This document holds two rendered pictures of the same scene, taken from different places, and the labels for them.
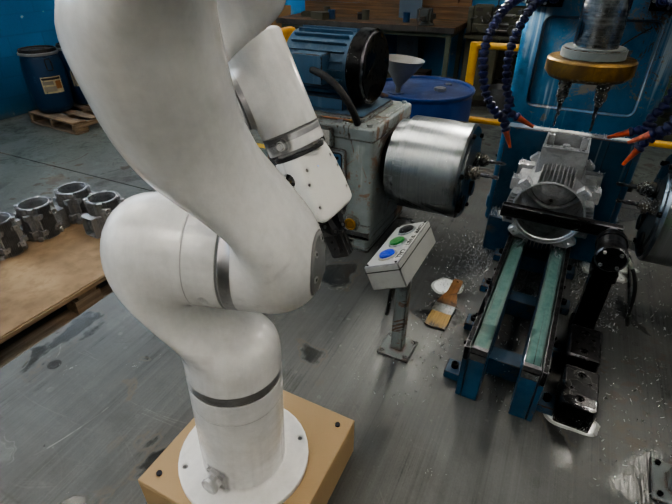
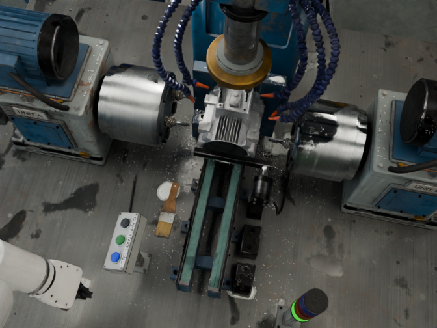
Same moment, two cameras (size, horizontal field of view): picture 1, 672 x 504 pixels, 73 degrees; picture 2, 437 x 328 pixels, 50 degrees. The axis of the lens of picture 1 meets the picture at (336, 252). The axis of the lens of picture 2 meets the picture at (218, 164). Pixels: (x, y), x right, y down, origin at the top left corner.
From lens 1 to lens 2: 0.96 m
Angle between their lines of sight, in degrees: 35
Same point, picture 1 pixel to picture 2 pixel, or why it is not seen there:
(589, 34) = (231, 56)
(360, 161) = (78, 126)
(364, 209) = (92, 147)
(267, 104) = (15, 288)
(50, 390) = not seen: outside the picture
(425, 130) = (124, 100)
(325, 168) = (61, 280)
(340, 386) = (108, 304)
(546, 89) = (220, 26)
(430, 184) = (138, 139)
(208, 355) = not seen: outside the picture
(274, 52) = (8, 271)
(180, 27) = not seen: outside the picture
